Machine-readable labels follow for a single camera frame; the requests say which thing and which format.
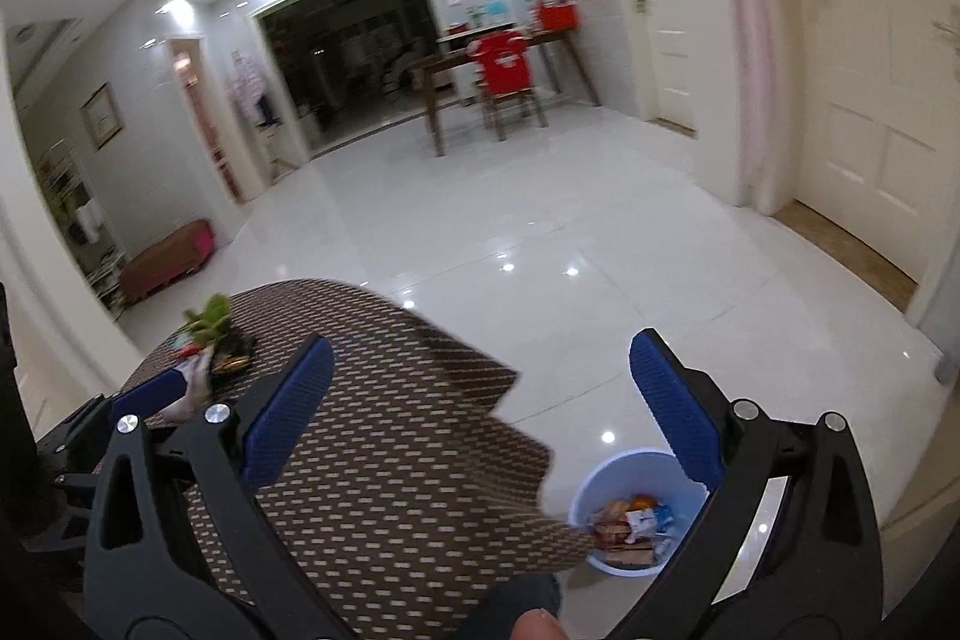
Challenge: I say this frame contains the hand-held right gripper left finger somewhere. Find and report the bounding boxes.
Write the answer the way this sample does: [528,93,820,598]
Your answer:
[84,332,353,640]

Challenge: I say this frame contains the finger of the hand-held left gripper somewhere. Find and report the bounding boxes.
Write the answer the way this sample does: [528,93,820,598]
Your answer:
[34,394,113,457]
[111,368,188,422]

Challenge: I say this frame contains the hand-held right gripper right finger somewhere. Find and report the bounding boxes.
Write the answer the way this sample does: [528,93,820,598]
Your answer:
[628,329,886,640]

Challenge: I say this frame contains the blue plastic bin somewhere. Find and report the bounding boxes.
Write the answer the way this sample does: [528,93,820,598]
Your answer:
[568,450,713,573]

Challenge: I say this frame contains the person's right hand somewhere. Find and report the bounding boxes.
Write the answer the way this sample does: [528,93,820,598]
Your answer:
[510,610,565,640]

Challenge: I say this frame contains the dark snack packet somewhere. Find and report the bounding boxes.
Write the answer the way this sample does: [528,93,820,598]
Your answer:
[210,336,257,380]

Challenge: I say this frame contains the green potted plant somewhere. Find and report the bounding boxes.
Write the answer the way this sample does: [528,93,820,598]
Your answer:
[184,293,235,348]

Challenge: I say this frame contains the round table with dotted cloth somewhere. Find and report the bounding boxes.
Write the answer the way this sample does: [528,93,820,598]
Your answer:
[112,278,601,640]

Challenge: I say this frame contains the brown bench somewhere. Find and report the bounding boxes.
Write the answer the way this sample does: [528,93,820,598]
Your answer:
[118,218,218,304]

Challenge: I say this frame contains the person's leg in jeans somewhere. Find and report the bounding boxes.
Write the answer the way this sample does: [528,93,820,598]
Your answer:
[469,572,563,640]

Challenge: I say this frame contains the coat stand with clothes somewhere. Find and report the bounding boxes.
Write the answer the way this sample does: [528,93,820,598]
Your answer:
[229,51,282,129]

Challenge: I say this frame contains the white panelled door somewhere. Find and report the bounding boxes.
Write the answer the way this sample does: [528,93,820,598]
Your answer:
[795,0,955,283]

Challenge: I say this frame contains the pink curtain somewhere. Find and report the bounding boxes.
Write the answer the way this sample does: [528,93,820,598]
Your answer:
[709,0,812,208]

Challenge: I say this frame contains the wooden chair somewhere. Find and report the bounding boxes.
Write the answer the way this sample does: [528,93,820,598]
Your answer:
[472,31,548,142]

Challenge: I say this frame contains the light sofa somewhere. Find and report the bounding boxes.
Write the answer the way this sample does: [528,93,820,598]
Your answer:
[379,51,421,94]

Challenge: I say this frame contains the white sideboard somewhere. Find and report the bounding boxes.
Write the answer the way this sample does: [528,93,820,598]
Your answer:
[439,21,526,88]

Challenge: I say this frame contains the wooden dining table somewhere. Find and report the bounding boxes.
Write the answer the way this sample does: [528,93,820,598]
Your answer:
[409,29,601,156]

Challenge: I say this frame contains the red shirt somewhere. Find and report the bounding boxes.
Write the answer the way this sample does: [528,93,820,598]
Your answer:
[471,31,535,95]

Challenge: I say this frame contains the red bag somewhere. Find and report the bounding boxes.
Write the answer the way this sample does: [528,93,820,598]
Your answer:
[534,0,582,32]

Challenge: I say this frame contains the small framed wall picture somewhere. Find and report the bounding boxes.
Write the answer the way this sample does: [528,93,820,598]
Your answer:
[80,83,121,150]

